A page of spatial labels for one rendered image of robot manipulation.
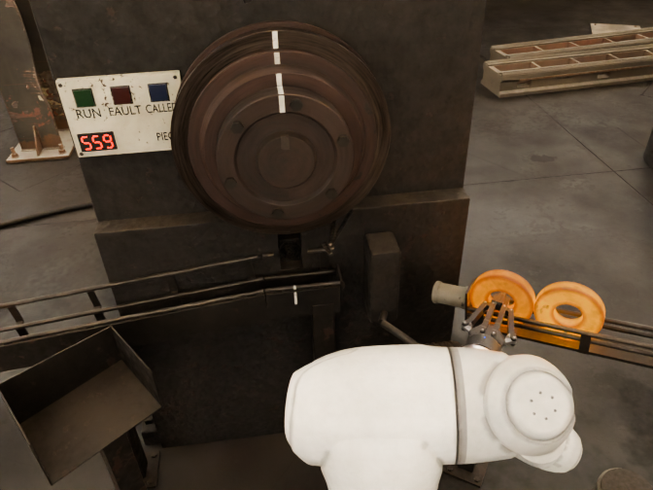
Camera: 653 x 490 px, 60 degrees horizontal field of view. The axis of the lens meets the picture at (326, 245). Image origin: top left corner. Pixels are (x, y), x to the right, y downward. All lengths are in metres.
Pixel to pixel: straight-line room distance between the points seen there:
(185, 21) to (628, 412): 1.87
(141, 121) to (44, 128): 2.83
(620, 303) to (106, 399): 2.08
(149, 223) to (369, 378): 0.97
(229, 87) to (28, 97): 3.04
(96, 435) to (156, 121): 0.71
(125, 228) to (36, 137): 2.73
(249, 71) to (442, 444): 0.79
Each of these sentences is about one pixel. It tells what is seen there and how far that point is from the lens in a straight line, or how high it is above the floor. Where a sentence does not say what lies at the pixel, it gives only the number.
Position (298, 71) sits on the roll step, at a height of 1.28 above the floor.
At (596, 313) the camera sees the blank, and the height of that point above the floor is 0.75.
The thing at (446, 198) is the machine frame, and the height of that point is 0.87.
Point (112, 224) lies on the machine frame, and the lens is 1.53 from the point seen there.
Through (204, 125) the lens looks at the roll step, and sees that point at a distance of 1.20.
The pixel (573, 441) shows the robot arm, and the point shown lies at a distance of 1.26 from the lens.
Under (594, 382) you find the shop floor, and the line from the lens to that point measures 2.35.
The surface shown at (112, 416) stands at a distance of 1.42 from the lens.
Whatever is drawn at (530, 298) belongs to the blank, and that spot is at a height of 0.74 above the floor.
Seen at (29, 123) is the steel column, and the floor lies 0.21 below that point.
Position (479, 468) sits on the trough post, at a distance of 2.00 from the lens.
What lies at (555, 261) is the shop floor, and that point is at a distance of 2.88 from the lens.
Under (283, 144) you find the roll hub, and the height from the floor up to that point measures 1.16.
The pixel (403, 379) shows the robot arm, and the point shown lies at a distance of 0.63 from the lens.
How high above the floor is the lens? 1.64
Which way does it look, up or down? 35 degrees down
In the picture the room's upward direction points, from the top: 2 degrees counter-clockwise
